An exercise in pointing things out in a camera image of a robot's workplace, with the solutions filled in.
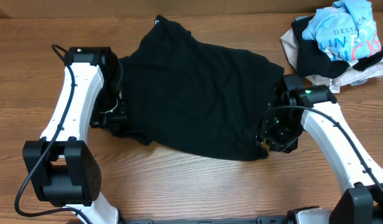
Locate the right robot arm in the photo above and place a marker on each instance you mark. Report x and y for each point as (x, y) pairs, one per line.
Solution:
(315, 110)

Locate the black polo shirt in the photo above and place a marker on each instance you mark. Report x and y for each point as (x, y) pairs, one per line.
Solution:
(198, 98)

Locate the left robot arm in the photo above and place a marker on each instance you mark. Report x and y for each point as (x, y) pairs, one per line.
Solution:
(63, 174)

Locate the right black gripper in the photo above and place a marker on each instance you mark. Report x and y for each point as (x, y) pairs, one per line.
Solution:
(266, 132)

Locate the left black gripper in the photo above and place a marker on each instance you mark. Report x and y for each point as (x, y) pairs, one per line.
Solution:
(115, 121)

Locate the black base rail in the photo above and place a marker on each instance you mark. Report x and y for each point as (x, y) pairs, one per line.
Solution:
(203, 221)

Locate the light blue printed t-shirt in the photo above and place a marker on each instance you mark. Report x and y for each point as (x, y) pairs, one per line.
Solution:
(345, 31)

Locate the black folded garment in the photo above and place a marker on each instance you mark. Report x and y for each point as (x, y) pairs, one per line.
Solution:
(311, 60)

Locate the beige folded garment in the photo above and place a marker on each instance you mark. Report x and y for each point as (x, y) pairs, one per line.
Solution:
(349, 77)

